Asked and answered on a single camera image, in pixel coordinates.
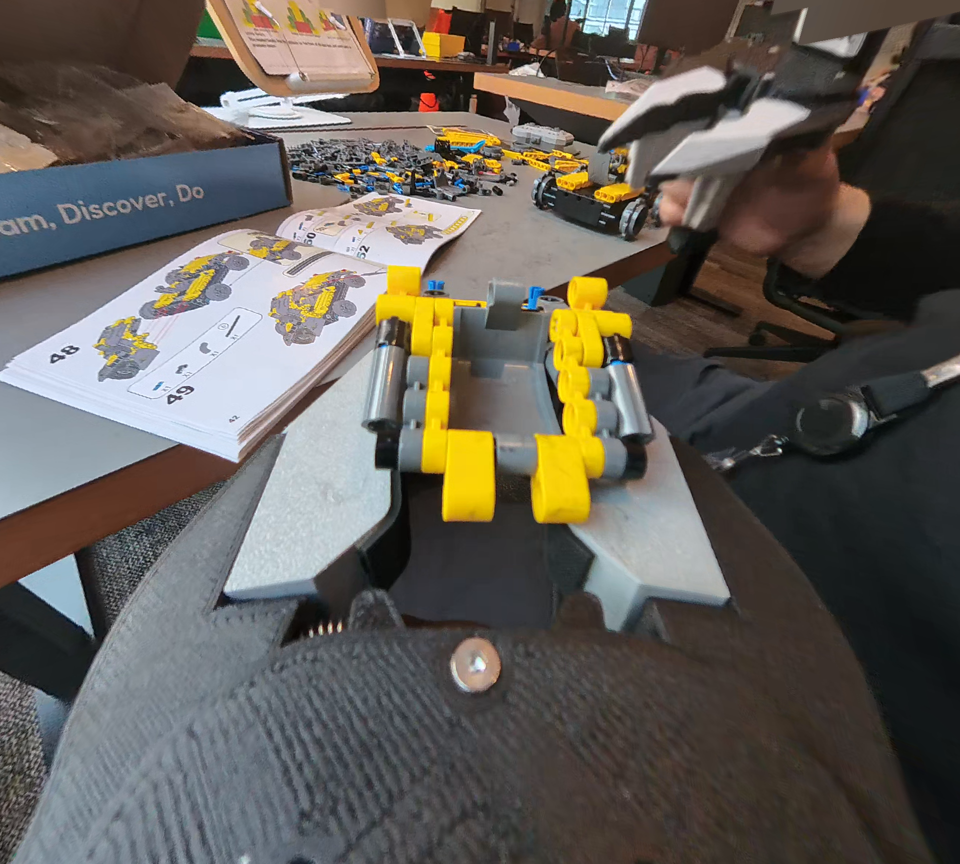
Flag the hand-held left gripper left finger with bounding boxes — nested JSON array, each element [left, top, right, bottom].
[[223, 357, 412, 601]]

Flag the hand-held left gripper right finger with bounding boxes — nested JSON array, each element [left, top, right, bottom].
[[564, 420, 732, 633]]

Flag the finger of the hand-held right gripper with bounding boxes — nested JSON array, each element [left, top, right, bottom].
[[624, 100, 815, 190], [596, 67, 732, 153]]

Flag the yellow black brick vehicle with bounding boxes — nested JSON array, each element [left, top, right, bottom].
[[531, 155, 652, 241]]

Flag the yellow brick arm with piston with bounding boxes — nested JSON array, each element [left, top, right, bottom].
[[363, 265, 655, 525]]

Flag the white instruction booklet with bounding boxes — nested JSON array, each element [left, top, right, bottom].
[[0, 192, 483, 464]]

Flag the person's right forearm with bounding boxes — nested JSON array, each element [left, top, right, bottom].
[[780, 200, 960, 329]]

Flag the person's right hand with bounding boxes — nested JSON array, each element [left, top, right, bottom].
[[652, 144, 873, 259]]

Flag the orange wooden table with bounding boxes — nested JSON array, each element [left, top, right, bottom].
[[472, 72, 640, 124]]

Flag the grey battery box brick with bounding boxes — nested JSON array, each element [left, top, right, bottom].
[[511, 123, 579, 150]]

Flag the scattered long yellow beams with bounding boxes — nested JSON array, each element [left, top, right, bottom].
[[498, 144, 591, 173]]

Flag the black office chair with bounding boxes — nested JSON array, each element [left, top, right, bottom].
[[703, 255, 905, 364]]

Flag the yellow and blue beam stack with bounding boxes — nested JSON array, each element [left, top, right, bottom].
[[433, 126, 505, 158]]

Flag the clear acrylic box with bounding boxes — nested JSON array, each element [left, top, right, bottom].
[[366, 16, 426, 60]]

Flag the pile of loose building bricks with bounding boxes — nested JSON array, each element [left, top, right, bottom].
[[285, 135, 520, 200]]

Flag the blue cardboard kit box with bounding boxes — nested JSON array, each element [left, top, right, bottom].
[[0, 0, 295, 280]]

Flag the clear plastic bags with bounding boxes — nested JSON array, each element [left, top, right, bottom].
[[0, 60, 258, 169]]

